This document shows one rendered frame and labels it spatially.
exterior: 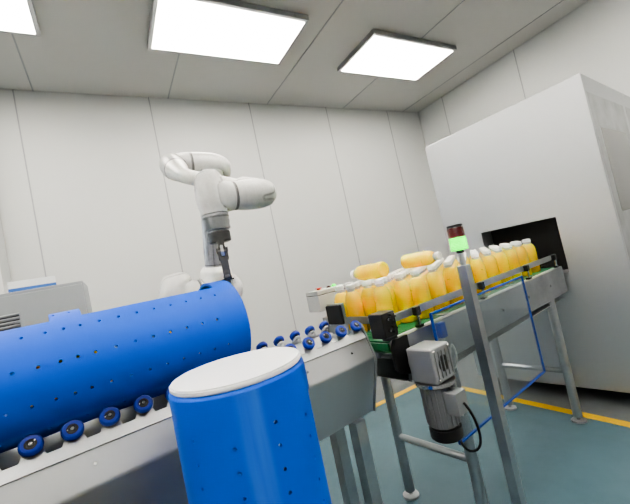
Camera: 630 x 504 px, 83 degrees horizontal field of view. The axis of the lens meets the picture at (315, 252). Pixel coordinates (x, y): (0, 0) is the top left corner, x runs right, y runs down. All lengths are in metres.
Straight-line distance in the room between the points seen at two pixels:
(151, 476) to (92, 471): 0.13
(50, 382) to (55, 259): 3.06
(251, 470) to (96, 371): 0.46
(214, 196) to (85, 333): 0.54
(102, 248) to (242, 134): 2.03
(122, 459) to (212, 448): 0.37
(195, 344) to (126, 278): 2.97
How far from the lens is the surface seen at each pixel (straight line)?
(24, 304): 2.73
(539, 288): 2.40
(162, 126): 4.44
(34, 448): 1.05
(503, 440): 1.67
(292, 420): 0.74
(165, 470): 1.10
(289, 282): 4.38
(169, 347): 1.03
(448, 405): 1.37
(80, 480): 1.06
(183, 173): 1.57
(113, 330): 1.02
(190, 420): 0.74
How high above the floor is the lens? 1.21
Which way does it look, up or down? 3 degrees up
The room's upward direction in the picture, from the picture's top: 12 degrees counter-clockwise
